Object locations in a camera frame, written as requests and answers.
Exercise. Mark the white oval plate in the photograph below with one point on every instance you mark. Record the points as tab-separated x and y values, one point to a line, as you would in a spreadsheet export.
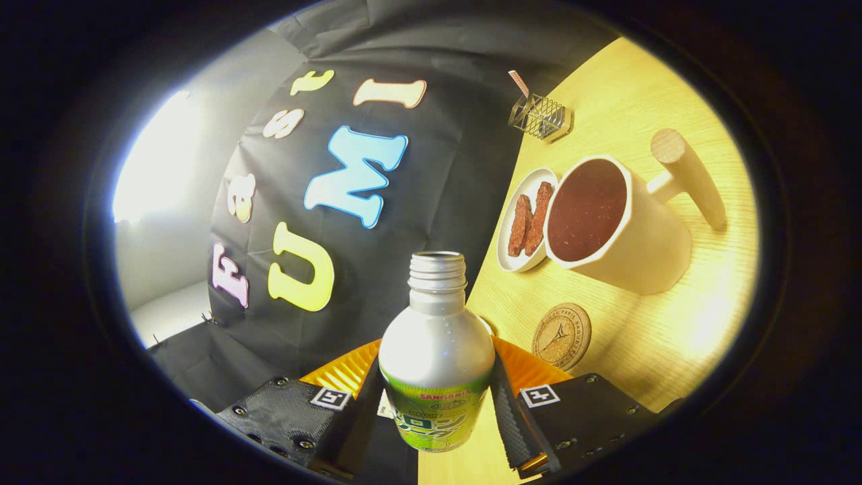
532	185

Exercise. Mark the wooden table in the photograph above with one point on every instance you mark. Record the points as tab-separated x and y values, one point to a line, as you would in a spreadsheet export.
673	337

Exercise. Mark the large bright ceiling light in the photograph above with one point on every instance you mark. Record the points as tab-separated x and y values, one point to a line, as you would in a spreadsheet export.
155	155

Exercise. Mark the round cork coaster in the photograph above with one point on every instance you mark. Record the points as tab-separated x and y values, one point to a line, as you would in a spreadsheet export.
562	337

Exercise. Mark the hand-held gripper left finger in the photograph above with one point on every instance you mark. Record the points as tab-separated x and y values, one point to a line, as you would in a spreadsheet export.
360	438

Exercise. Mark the red-brown meat piece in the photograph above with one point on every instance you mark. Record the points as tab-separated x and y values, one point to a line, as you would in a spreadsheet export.
539	219
519	225

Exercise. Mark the striped straw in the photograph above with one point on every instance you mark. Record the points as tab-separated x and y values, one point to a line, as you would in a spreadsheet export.
519	83

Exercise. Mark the silver bottle with green label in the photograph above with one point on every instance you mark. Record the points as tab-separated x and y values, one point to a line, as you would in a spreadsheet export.
438	337

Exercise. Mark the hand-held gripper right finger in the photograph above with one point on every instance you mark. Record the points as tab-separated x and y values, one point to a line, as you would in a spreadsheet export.
512	424

